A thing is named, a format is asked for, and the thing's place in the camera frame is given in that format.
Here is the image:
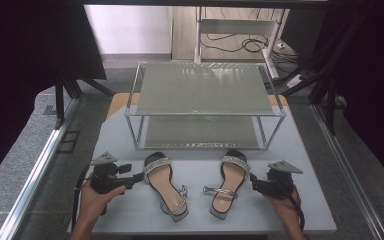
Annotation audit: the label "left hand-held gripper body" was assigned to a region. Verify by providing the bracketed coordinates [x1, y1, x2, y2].
[89, 151, 128, 195]

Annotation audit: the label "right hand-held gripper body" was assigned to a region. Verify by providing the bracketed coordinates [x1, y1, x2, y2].
[259, 160, 304, 201]

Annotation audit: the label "black sandal with rhinestone strap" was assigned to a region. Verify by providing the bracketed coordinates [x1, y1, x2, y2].
[142, 151, 190, 223]
[202, 148, 251, 221]

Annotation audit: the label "person's right hand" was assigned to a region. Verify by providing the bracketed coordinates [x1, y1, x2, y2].
[264, 189, 303, 228]

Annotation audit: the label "person's left hand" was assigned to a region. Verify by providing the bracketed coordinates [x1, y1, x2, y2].
[78, 181, 128, 224]

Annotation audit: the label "black stand legs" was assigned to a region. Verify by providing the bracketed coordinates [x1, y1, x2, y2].
[264, 19, 349, 136]
[53, 68, 116, 130]

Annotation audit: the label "white power strip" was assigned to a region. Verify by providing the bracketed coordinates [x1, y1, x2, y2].
[285, 74, 307, 89]

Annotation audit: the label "black curtain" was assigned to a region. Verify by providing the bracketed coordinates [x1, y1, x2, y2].
[308, 0, 384, 194]
[0, 0, 108, 193]

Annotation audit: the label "white metal stand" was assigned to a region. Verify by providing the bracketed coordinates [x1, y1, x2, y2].
[193, 6, 282, 80]

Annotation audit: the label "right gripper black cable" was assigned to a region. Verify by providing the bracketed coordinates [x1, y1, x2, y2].
[284, 184, 307, 232]

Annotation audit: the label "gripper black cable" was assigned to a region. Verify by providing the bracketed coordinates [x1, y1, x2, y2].
[284, 184, 307, 232]
[71, 164, 94, 232]

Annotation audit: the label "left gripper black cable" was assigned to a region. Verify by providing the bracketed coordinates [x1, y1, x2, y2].
[71, 164, 94, 232]

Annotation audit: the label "aluminium floor rail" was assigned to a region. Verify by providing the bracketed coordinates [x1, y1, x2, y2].
[0, 97, 82, 240]
[310, 102, 384, 240]

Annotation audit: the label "black floor cables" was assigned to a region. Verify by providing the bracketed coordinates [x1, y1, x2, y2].
[200, 8, 303, 66]

